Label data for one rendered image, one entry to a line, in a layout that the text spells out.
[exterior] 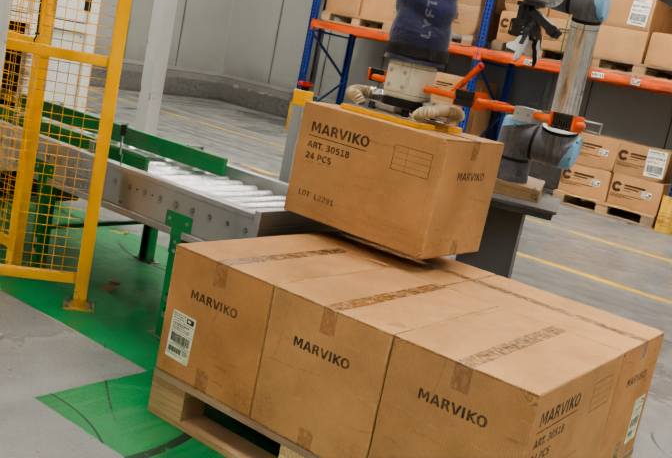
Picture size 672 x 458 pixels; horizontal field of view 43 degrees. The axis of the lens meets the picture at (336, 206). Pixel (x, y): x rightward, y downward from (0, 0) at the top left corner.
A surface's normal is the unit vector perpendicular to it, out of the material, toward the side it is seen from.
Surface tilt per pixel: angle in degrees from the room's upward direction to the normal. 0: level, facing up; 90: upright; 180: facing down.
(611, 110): 90
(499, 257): 90
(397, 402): 90
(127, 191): 90
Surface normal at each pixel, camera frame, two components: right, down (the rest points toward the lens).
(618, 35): -0.58, -0.03
